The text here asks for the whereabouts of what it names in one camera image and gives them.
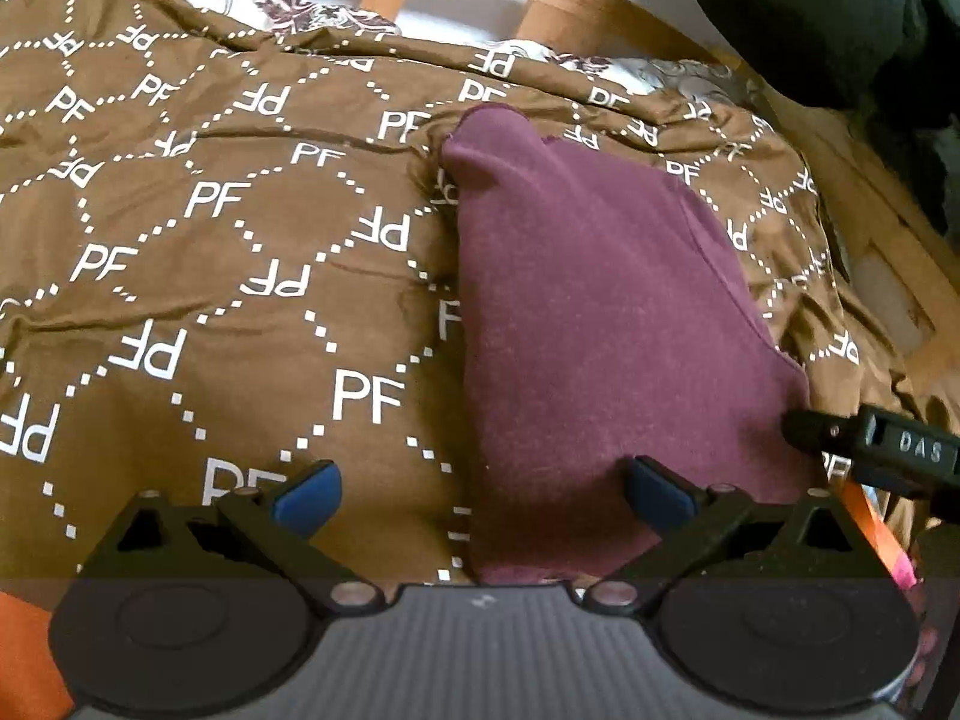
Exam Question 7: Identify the maroon knit garment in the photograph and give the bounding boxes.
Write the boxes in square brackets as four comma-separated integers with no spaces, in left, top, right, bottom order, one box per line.
[441,104,820,583]

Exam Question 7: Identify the orange cloth at corner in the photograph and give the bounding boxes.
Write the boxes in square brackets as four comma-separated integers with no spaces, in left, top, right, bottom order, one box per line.
[0,593,73,720]

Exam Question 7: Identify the grey floral pillow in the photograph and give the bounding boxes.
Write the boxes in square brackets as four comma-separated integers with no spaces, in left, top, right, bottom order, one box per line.
[493,39,758,109]

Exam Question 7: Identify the brown PF patterned duvet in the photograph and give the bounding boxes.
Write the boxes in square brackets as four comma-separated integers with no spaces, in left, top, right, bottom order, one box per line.
[2,0,928,606]

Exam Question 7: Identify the wooden bed headboard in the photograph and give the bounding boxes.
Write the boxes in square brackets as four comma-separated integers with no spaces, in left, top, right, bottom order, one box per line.
[319,0,958,392]

